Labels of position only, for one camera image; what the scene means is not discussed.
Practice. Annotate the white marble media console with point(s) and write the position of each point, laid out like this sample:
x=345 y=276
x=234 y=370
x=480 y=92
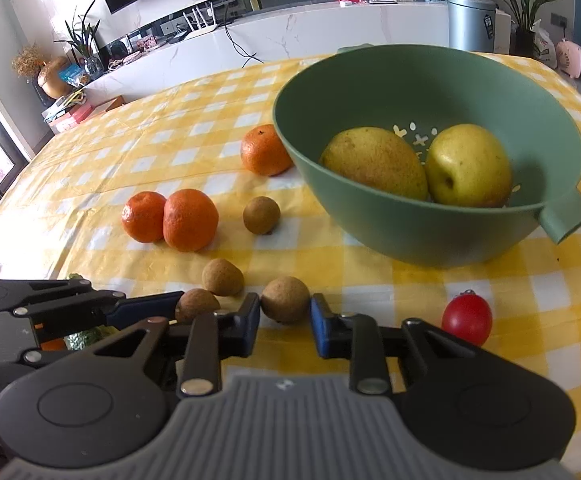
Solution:
x=320 y=30

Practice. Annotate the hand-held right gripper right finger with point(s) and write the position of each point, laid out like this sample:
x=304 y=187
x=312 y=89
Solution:
x=321 y=332

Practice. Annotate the small white side cabinet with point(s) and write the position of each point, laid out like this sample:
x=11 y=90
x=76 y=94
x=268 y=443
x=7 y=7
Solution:
x=502 y=30

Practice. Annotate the orange flat box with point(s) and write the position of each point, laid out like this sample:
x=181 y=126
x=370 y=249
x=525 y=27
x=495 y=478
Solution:
x=70 y=116

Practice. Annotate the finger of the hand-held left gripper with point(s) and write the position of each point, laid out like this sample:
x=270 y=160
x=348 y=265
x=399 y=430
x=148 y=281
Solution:
x=50 y=357
x=145 y=307

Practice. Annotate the orange tangerine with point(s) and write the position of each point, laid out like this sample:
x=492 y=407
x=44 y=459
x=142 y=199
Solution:
x=190 y=221
x=265 y=151
x=141 y=216

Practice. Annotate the plant in glass vase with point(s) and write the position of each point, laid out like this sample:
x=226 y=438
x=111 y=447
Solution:
x=83 y=42

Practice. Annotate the yellow checkered tablecloth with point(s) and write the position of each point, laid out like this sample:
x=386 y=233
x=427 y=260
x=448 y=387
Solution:
x=170 y=110

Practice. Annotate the brown longan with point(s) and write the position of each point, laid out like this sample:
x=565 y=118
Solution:
x=262 y=215
x=285 y=301
x=223 y=277
x=195 y=306

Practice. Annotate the yellow apple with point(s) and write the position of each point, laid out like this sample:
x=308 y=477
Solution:
x=470 y=165

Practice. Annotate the green colander bowl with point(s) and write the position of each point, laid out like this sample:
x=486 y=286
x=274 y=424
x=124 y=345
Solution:
x=395 y=232

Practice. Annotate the dried flower bunch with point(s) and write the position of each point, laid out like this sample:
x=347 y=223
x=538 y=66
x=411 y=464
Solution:
x=28 y=59

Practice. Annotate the white plastic bag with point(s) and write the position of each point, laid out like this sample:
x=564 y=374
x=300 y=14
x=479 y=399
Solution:
x=545 y=45

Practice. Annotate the white wifi router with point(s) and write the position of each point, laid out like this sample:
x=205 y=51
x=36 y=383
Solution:
x=200 y=25

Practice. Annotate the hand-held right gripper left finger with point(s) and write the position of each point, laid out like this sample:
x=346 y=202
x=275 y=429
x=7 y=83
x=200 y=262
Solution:
x=250 y=327

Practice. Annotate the red cherry tomato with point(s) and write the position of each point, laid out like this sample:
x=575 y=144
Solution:
x=466 y=319

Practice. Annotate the tall potted leafy plant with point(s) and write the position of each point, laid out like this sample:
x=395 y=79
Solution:
x=524 y=40

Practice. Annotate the pink fan heater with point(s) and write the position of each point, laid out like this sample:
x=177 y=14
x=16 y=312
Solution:
x=569 y=57

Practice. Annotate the golden gourd ornament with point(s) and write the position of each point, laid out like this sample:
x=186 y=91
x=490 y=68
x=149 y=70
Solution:
x=54 y=80

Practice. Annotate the silver pedal trash can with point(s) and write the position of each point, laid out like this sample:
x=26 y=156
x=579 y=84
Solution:
x=470 y=22

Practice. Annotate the green leafy thing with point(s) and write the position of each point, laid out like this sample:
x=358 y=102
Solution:
x=88 y=337

